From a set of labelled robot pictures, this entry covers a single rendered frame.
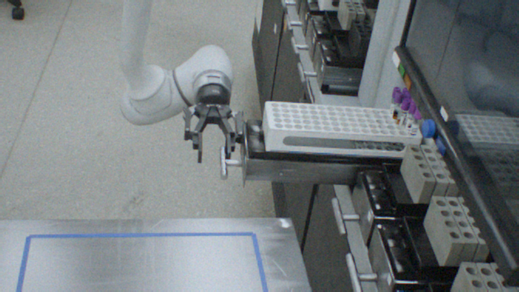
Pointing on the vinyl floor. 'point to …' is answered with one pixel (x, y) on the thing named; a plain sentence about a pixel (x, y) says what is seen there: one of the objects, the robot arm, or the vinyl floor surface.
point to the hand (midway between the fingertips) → (214, 149)
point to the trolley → (151, 256)
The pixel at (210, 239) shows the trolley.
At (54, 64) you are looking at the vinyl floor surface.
